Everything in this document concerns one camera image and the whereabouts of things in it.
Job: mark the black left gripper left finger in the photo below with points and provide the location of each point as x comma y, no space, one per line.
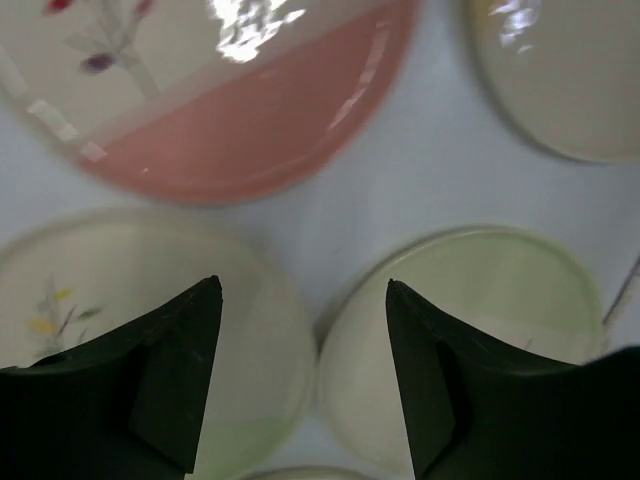
128,404

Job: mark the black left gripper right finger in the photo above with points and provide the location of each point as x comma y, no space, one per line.
476,407

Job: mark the green and cream plate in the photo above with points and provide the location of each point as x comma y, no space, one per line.
509,283

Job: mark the pink and cream plate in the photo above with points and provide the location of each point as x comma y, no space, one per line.
200,102

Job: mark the green cream plate with sprig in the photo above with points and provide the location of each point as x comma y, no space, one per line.
78,278

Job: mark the plate rim at bottom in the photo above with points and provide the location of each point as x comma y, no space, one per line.
308,473

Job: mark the yellow and cream plate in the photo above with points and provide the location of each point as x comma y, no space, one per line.
565,73

